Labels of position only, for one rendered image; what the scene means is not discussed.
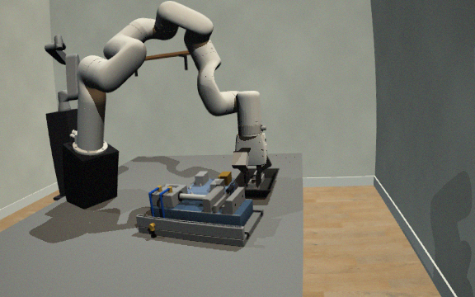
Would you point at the yellow rectangular block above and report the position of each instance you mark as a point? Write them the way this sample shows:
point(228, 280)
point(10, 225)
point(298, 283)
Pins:
point(227, 176)

